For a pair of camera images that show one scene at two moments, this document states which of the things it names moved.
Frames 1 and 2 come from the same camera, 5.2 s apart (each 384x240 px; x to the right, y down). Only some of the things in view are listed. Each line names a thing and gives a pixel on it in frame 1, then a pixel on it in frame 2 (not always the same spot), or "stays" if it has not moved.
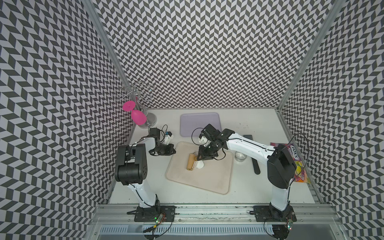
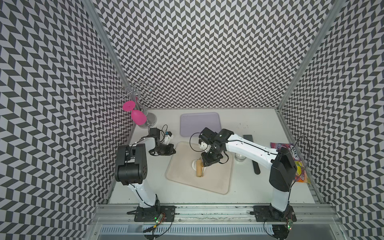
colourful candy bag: x=300 y=175 stays
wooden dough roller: x=192 y=158 -> x=199 y=170
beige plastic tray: x=215 y=176 stays
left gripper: x=169 y=147 stays
